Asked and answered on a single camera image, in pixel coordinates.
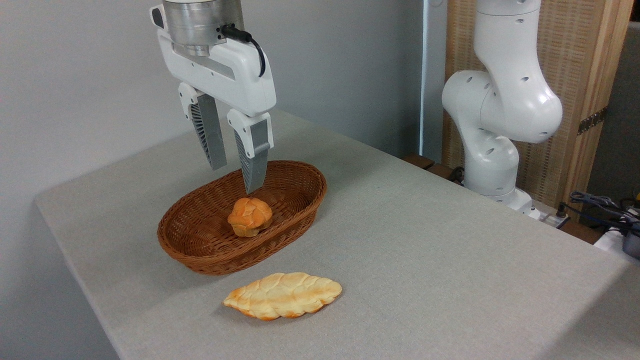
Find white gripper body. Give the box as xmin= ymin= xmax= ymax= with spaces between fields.
xmin=150 ymin=4 xmax=277 ymax=118

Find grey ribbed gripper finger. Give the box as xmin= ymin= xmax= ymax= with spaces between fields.
xmin=227 ymin=109 xmax=275 ymax=195
xmin=178 ymin=82 xmax=228 ymax=171

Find round orange bread roll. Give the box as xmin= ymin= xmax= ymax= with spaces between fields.
xmin=227 ymin=197 xmax=274 ymax=238

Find long braided bread loaf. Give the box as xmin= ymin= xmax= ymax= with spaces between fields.
xmin=222 ymin=272 xmax=344 ymax=321

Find brown oval wicker basket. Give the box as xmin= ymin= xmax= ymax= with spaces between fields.
xmin=157 ymin=160 xmax=328 ymax=276

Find dark wooden board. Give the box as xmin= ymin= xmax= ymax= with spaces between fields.
xmin=402 ymin=153 xmax=467 ymax=187

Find woven wooden folding screen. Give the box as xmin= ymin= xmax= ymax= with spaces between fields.
xmin=442 ymin=0 xmax=635 ymax=222

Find brass screen hinge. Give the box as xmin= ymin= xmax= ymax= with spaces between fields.
xmin=577 ymin=106 xmax=609 ymax=136

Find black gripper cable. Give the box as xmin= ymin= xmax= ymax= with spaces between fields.
xmin=220 ymin=23 xmax=267 ymax=79

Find white vertical wall trim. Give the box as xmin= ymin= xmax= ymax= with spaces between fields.
xmin=419 ymin=0 xmax=449 ymax=157

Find blue-grey cable bundle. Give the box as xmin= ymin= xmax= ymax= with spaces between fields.
xmin=557 ymin=190 xmax=640 ymax=236

